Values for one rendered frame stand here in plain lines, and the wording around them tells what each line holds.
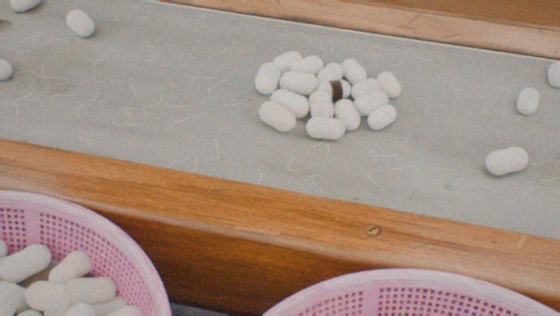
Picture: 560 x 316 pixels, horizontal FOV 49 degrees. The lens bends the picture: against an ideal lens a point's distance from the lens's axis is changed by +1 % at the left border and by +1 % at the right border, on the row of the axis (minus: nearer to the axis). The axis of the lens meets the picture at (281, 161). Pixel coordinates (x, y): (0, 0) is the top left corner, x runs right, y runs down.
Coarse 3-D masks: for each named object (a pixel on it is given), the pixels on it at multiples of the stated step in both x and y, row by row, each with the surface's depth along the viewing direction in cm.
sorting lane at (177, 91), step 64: (0, 0) 70; (64, 0) 70; (128, 0) 71; (64, 64) 60; (128, 64) 61; (192, 64) 62; (256, 64) 62; (384, 64) 64; (448, 64) 65; (512, 64) 65; (0, 128) 52; (64, 128) 53; (128, 128) 53; (192, 128) 54; (256, 128) 54; (384, 128) 55; (448, 128) 56; (512, 128) 56; (320, 192) 48; (384, 192) 49; (448, 192) 49; (512, 192) 50
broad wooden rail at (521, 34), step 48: (192, 0) 71; (240, 0) 71; (288, 0) 70; (336, 0) 70; (384, 0) 70; (432, 0) 70; (480, 0) 71; (528, 0) 72; (480, 48) 67; (528, 48) 67
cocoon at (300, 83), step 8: (288, 72) 58; (296, 72) 58; (280, 80) 58; (288, 80) 57; (296, 80) 57; (304, 80) 57; (312, 80) 57; (288, 88) 57; (296, 88) 57; (304, 88) 57; (312, 88) 57
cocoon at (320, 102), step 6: (318, 90) 56; (312, 96) 55; (318, 96) 55; (324, 96) 55; (330, 96) 56; (312, 102) 55; (318, 102) 54; (324, 102) 54; (330, 102) 55; (312, 108) 54; (318, 108) 54; (324, 108) 54; (330, 108) 54; (312, 114) 54; (318, 114) 54; (324, 114) 54; (330, 114) 54
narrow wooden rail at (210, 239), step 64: (64, 192) 43; (128, 192) 43; (192, 192) 44; (256, 192) 44; (192, 256) 43; (256, 256) 42; (320, 256) 41; (384, 256) 40; (448, 256) 41; (512, 256) 41
